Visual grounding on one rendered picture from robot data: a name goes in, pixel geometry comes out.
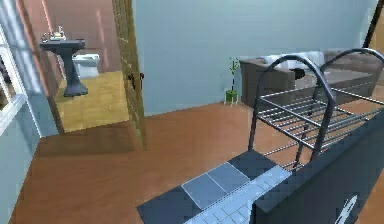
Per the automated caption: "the white pillow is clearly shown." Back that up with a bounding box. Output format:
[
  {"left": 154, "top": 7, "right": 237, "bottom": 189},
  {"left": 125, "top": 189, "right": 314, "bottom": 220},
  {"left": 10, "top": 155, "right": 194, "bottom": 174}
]
[{"left": 263, "top": 50, "right": 326, "bottom": 70}]

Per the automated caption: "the green potted house plant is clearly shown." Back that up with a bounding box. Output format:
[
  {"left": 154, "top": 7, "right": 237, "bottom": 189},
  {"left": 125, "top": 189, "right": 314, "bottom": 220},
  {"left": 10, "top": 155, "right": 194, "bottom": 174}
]
[{"left": 225, "top": 57, "right": 240, "bottom": 105}]

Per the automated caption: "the black door handle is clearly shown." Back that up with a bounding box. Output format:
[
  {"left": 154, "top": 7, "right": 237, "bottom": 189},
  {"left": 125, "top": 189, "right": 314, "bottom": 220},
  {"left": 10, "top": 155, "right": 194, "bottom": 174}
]
[{"left": 127, "top": 71, "right": 145, "bottom": 90}]

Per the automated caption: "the white toilet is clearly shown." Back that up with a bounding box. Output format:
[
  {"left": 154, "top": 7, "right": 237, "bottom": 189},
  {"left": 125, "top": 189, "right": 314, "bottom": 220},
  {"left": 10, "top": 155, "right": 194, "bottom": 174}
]
[{"left": 71, "top": 53, "right": 101, "bottom": 80}]

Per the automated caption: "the grey metal wire rack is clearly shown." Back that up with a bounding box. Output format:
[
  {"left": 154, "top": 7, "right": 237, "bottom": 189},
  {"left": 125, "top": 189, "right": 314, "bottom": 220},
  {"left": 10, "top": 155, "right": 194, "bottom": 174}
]
[{"left": 247, "top": 47, "right": 384, "bottom": 172}]

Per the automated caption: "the dark pedestal sink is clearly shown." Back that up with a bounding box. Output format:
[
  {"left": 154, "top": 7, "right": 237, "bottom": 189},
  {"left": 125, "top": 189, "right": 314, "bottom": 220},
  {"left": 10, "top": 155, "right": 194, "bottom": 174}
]
[{"left": 39, "top": 25, "right": 90, "bottom": 98}]

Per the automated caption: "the brown wooden room door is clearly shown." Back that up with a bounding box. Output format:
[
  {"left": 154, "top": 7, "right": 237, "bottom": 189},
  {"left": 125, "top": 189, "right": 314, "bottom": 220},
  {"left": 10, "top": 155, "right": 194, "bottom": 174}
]
[{"left": 111, "top": 0, "right": 148, "bottom": 148}]

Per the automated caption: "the brown sofa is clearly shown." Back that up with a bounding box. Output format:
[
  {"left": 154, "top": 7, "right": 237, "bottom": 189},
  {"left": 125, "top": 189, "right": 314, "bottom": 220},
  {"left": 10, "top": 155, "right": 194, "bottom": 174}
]
[{"left": 238, "top": 49, "right": 384, "bottom": 108}]

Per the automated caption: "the dark grey open laptop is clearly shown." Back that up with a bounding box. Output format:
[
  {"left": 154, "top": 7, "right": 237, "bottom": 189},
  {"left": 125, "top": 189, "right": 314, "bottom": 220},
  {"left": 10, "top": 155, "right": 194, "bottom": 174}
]
[{"left": 136, "top": 112, "right": 384, "bottom": 224}]

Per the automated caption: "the white framed window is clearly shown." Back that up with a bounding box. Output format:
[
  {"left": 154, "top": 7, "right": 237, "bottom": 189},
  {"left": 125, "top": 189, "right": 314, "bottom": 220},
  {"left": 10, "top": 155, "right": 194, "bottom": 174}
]
[{"left": 0, "top": 26, "right": 28, "bottom": 134}]

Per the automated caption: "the black round object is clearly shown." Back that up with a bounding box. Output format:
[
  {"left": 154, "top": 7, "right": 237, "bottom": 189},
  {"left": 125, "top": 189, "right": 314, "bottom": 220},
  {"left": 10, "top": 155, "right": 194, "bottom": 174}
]
[{"left": 289, "top": 67, "right": 307, "bottom": 81}]

